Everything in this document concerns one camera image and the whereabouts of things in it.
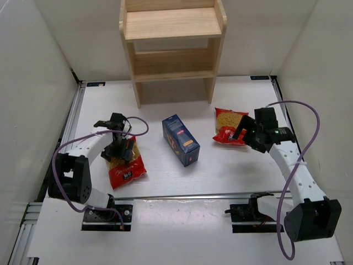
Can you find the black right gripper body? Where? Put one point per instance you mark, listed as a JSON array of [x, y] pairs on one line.
[[249, 132]]

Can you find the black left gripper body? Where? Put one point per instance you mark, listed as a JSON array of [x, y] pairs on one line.
[[117, 150]]

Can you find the red pasta bag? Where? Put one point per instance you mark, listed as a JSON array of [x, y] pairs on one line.
[[227, 122], [121, 173]]

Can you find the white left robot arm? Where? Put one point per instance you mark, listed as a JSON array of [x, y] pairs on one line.
[[71, 178]]

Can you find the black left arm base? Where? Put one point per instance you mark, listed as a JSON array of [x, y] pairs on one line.
[[109, 221]]

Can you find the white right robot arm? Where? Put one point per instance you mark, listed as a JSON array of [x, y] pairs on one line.
[[312, 215]]

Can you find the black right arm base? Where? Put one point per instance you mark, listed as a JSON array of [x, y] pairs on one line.
[[246, 218]]

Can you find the blue pasta box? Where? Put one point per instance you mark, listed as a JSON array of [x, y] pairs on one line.
[[180, 139]]

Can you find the wooden three-tier shelf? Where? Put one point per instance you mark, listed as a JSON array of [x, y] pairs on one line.
[[172, 20]]

